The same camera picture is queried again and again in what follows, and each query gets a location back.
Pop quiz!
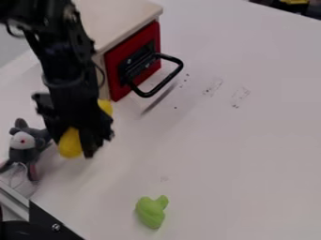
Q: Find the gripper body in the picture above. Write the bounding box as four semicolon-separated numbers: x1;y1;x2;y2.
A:
31;89;115;143

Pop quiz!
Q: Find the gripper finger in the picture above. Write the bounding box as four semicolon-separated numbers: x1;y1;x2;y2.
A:
43;122;66;145
77;125;108;159

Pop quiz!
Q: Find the yellow toy corn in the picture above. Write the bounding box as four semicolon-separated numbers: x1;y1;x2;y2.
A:
56;98;115;159

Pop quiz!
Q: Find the red drawer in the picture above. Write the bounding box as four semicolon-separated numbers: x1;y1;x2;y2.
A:
101;20;186;103

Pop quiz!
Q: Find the grey plush animal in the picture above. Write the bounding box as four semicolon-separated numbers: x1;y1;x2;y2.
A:
0;117;54;183

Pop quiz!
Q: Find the green toy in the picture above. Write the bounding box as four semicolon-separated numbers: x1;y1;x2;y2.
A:
133;194;171;230

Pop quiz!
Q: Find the cabinet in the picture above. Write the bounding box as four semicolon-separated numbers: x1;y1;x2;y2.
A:
73;0;166;101

